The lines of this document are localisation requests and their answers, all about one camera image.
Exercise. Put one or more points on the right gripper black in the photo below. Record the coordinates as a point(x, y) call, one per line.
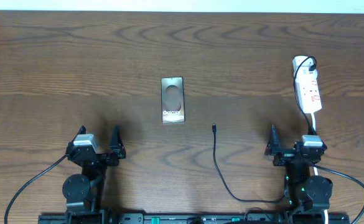
point(274, 148)

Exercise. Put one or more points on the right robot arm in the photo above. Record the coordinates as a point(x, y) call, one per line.
point(308, 192)

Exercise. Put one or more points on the white power strip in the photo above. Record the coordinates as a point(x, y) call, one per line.
point(305, 79)

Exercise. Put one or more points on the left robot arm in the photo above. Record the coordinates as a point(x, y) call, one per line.
point(83, 192)

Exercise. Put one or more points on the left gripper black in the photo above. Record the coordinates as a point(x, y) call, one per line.
point(117, 152)

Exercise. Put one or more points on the Samsung Galaxy smartphone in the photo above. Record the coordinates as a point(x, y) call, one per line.
point(172, 100)

